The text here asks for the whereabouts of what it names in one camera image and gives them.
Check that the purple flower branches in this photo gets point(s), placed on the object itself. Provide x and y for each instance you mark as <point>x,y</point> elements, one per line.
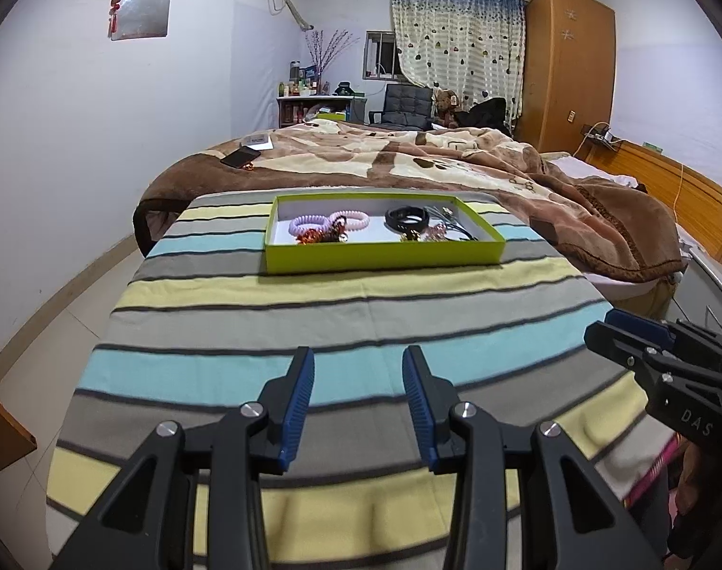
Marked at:
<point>328,47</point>

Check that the black smartphone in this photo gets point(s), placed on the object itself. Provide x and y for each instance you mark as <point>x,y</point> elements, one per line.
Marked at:
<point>241,157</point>

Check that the black chair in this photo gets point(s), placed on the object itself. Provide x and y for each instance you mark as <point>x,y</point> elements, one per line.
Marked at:
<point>403,105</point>

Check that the white desk shelf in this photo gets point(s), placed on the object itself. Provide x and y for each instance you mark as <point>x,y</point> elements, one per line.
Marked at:
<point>304,108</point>

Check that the red orange hair clip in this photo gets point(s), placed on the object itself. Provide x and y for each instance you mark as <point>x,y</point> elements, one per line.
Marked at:
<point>309,237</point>

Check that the wooden headboard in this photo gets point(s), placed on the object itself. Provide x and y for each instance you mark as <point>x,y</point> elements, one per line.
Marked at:
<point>681,190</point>

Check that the wall mirror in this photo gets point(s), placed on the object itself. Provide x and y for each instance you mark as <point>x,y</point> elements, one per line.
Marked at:
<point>142,9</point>

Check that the brown plush blanket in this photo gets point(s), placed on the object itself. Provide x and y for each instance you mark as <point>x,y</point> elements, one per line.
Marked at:
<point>455,160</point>

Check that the green cardboard box tray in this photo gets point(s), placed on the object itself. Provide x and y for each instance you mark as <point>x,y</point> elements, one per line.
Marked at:
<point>384,256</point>

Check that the wooden wardrobe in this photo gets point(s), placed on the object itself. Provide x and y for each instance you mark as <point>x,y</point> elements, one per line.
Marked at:
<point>568,65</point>

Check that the small green box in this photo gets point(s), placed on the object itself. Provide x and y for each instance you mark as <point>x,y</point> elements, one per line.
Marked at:
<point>331,116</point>

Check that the group of bottles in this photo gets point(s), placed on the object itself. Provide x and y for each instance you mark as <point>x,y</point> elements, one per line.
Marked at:
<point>301,83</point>

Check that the window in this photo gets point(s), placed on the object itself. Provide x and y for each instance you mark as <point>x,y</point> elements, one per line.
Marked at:
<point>380,53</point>

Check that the small white box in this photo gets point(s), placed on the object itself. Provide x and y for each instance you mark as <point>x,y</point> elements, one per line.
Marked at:
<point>258,142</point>

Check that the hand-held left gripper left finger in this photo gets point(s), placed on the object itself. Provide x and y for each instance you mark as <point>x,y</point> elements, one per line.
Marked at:
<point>295,404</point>

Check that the brown claw hair clip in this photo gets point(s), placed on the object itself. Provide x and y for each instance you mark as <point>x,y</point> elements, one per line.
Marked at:
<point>339,228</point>

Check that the gold black hair clip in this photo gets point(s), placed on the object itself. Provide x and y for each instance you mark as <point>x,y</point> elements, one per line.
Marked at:
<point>411,236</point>

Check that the patterned curtain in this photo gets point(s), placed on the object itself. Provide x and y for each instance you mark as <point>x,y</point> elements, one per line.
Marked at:
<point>455,41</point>

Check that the black clothing pile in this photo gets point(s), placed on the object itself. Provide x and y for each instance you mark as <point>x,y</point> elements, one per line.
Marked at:
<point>485,116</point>

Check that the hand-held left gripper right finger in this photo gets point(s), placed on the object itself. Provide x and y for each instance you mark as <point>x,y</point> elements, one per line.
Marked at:
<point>419,404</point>

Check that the red hanging ornament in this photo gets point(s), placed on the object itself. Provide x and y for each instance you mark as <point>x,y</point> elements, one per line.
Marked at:
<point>115,15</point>

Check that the brown teddy bear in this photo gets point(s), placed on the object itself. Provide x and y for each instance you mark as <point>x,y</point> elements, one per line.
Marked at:
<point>447,107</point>

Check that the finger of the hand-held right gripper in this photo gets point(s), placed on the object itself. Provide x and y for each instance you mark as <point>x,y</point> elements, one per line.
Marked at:
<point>633,353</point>
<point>639,323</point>

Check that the pink rhinestone bow hair clip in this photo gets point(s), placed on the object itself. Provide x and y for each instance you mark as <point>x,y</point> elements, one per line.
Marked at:
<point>436,233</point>

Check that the striped blanket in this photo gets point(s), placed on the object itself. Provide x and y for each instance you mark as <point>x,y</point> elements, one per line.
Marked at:
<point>349,320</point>

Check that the wooden furniture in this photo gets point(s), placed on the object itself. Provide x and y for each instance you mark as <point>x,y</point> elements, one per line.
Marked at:
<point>8,433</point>

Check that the black wristband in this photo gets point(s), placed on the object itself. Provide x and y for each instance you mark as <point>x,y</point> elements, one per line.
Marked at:
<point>405,217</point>

